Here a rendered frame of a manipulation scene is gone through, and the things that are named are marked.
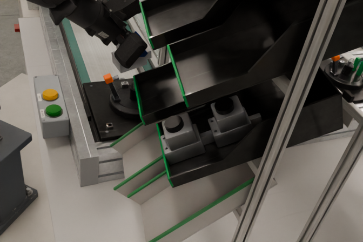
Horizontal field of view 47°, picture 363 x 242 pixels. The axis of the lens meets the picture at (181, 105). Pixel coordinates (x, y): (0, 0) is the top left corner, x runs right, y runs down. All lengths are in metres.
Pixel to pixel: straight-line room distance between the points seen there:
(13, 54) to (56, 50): 1.83
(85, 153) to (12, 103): 0.40
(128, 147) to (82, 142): 0.14
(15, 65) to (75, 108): 1.96
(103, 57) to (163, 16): 0.73
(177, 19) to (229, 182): 0.30
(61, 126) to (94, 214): 0.25
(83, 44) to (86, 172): 0.60
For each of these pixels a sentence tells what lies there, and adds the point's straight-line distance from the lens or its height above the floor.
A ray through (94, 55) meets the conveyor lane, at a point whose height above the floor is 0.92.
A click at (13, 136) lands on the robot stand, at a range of 0.93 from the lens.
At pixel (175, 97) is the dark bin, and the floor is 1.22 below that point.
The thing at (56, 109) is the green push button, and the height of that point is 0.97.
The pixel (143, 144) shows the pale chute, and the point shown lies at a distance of 0.94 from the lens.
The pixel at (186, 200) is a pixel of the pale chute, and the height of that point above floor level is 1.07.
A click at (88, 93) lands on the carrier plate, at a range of 1.19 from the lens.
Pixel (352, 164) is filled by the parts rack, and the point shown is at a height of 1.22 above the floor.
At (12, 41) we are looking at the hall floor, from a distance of 3.36.
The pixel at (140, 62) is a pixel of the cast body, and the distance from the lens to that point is 0.90.
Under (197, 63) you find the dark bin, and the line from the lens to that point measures 0.62.
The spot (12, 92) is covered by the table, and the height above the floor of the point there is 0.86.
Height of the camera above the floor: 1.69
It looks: 38 degrees down
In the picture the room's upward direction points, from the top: 10 degrees clockwise
